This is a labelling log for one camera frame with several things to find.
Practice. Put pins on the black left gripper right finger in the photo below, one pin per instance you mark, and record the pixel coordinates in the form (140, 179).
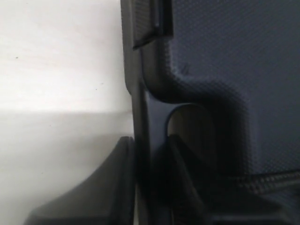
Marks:
(202, 196)

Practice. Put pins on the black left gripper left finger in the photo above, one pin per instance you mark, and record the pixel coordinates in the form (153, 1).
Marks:
(107, 197)

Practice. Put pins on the black plastic carrying case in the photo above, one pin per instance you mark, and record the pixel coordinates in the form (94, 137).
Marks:
(224, 76)

